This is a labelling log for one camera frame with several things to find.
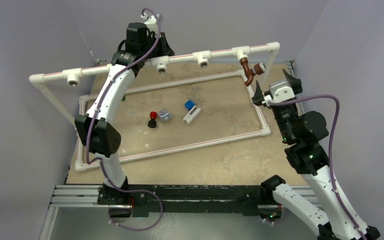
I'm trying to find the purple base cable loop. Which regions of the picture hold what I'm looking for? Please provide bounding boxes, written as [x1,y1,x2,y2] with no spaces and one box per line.
[107,192,165,233]

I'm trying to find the white PVC pipe frame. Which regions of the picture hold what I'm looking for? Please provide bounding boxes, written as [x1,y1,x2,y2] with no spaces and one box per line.
[29,42,281,164]

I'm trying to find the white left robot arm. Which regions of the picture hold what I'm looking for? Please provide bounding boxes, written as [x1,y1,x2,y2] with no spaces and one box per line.
[74,22,171,205]

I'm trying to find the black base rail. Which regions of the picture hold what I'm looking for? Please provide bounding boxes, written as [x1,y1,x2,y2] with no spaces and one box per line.
[96,184,279,217]

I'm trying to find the clear grey faucet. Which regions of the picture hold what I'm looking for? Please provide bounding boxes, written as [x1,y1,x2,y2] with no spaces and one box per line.
[157,108,173,123]

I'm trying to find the red and black faucet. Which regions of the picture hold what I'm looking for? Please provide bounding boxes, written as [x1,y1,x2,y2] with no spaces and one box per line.
[147,111,158,129]

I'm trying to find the blue and white faucet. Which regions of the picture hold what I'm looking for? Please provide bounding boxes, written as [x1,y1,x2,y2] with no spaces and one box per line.
[183,100,202,125]

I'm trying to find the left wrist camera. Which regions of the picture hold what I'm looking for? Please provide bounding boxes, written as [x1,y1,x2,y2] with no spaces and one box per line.
[141,13,159,35]

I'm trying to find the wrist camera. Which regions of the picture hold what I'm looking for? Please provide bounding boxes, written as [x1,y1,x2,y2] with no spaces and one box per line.
[264,79,296,107]
[141,13,159,35]

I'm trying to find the aluminium frame rail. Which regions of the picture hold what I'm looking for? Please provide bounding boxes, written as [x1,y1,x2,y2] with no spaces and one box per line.
[39,185,130,240]

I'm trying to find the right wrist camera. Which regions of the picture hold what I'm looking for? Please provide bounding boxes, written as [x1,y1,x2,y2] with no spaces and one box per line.
[264,79,296,107]

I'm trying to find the brown copper faucet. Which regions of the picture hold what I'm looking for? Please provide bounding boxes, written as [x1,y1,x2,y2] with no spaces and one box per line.
[239,58,267,87]

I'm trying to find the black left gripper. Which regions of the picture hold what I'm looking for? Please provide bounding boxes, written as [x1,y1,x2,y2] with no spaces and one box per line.
[140,33,174,63]

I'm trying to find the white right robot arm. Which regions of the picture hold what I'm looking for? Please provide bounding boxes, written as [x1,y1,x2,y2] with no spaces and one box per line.
[252,73,381,240]

